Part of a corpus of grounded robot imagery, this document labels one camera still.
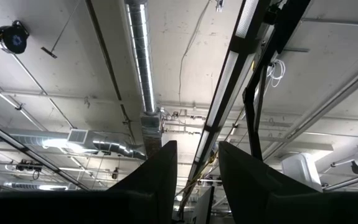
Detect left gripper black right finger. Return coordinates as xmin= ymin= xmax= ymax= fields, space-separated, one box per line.
xmin=218 ymin=141 xmax=326 ymax=224

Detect silver spiral air duct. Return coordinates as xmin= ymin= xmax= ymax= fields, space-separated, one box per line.
xmin=124 ymin=0 xmax=158 ymax=114

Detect silver duct with vent grille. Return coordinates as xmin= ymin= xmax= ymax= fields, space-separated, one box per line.
xmin=0 ymin=128 xmax=148 ymax=162

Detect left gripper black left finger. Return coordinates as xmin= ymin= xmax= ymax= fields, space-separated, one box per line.
xmin=106 ymin=139 xmax=179 ymax=224

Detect large white ceiling pipe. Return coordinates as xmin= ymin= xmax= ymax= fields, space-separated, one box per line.
xmin=261 ymin=58 xmax=358 ymax=162

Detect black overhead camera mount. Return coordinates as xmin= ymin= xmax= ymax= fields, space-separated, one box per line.
xmin=242 ymin=0 xmax=313 ymax=162

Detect grey panel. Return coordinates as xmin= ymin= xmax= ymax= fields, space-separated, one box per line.
xmin=193 ymin=185 xmax=215 ymax=224

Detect black ceiling device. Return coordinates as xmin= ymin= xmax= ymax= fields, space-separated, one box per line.
xmin=14 ymin=159 xmax=43 ymax=181

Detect white coiled cable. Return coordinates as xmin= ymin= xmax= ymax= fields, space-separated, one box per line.
xmin=266 ymin=58 xmax=287 ymax=88

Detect square duct junction box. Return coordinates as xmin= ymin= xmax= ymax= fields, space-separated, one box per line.
xmin=139 ymin=111 xmax=164 ymax=158

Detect grey metal conduit pipe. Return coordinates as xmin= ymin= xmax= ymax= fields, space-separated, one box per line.
xmin=0 ymin=12 xmax=75 ymax=129

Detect long LED light bar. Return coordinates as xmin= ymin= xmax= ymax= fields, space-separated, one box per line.
xmin=178 ymin=0 xmax=262 ymax=215

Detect black ceiling light rail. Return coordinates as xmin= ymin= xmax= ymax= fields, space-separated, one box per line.
xmin=0 ymin=116 xmax=91 ymax=191

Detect black cable reel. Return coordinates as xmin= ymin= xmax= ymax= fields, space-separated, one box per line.
xmin=0 ymin=20 xmax=30 ymax=55

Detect hanging metal bracket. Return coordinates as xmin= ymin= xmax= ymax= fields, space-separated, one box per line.
xmin=40 ymin=46 xmax=58 ymax=60

